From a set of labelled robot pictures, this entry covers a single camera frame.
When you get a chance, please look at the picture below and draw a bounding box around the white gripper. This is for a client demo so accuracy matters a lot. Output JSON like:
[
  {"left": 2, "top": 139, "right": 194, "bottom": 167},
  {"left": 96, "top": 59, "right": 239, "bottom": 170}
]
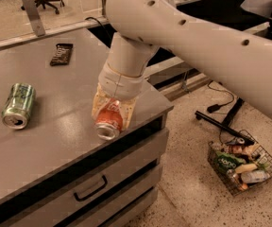
[{"left": 92, "top": 63, "right": 144, "bottom": 131}]

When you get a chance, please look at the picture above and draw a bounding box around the red coke can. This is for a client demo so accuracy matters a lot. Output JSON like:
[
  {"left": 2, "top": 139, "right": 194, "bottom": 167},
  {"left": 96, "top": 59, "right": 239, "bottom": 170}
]
[{"left": 95, "top": 98, "right": 123, "bottom": 141}]

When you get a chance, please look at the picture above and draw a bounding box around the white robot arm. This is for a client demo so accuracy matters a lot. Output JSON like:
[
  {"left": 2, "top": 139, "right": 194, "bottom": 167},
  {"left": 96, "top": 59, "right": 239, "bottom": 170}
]
[{"left": 98, "top": 0, "right": 272, "bottom": 119}]

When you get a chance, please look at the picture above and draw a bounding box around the dark rxbar chocolate bar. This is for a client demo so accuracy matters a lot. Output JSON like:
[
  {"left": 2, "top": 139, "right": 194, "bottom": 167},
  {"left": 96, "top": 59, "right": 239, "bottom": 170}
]
[{"left": 50, "top": 44, "right": 73, "bottom": 66}]

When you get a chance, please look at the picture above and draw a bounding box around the green soda can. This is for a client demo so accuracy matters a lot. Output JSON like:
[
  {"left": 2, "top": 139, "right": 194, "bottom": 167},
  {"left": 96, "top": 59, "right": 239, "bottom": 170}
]
[{"left": 2, "top": 83, "right": 36, "bottom": 130}]

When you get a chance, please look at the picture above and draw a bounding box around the grey drawer cabinet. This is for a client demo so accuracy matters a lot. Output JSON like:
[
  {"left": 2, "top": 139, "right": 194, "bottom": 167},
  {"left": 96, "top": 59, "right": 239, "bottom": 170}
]
[{"left": 0, "top": 112, "right": 170, "bottom": 227}]

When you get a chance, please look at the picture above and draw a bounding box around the black stand base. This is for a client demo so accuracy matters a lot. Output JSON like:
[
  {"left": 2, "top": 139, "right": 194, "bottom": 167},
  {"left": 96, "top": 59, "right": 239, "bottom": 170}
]
[{"left": 195, "top": 98, "right": 255, "bottom": 146}]

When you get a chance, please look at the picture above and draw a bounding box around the green snack bag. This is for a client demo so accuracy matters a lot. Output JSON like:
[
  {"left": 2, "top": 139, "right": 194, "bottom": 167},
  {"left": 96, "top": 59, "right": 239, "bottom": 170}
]
[{"left": 214, "top": 151, "right": 246, "bottom": 174}]

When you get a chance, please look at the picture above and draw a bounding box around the clear plastic bottle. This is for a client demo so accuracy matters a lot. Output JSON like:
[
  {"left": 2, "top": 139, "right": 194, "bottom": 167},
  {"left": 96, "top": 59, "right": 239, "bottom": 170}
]
[{"left": 241, "top": 170, "right": 270, "bottom": 183}]

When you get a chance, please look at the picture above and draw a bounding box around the black drawer handle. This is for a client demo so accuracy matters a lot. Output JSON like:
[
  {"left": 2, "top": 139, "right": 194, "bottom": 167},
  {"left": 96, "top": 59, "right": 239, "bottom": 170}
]
[{"left": 74, "top": 175, "right": 108, "bottom": 202}]

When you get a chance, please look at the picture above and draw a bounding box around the black power cable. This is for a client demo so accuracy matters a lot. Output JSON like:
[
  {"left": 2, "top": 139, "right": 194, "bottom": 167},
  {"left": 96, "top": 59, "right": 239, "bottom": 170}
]
[{"left": 206, "top": 80, "right": 235, "bottom": 114}]

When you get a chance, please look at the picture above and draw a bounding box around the metal railing post left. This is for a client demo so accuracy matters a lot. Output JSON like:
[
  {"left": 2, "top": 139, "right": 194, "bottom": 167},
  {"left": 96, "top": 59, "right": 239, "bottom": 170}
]
[{"left": 22, "top": 0, "right": 45, "bottom": 37}]

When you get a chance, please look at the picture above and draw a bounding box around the wire basket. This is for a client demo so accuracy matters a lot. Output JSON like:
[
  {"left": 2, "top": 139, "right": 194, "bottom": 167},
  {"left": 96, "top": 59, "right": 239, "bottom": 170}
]
[{"left": 207, "top": 136, "right": 272, "bottom": 196}]

